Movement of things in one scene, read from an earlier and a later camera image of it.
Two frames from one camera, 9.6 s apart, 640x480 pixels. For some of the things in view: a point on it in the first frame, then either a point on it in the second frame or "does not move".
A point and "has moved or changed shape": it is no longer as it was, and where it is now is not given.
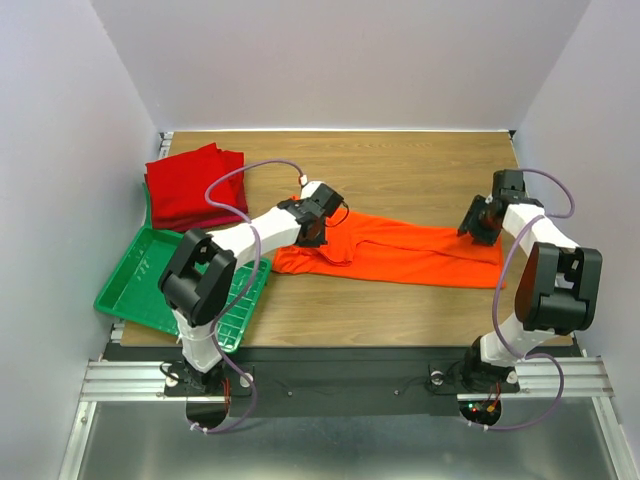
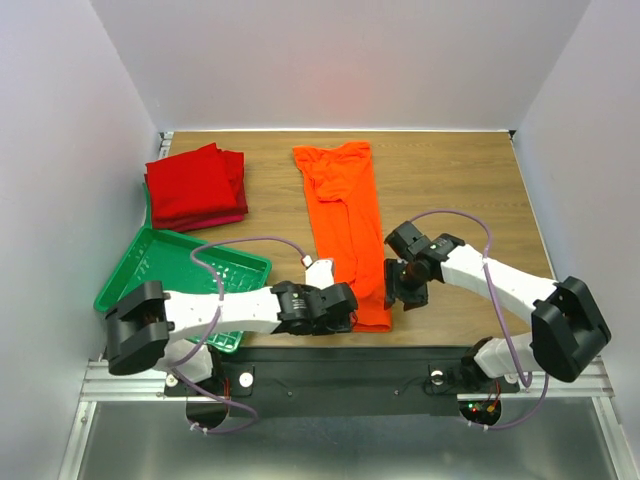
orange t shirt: x=362 y=247 has moved or changed shape
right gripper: x=476 y=228 -> x=396 y=286
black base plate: x=346 y=381 does not move
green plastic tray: x=133 y=293 does not move
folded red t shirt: x=178 y=185 does not move
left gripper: x=319 y=242 -> x=342 y=325
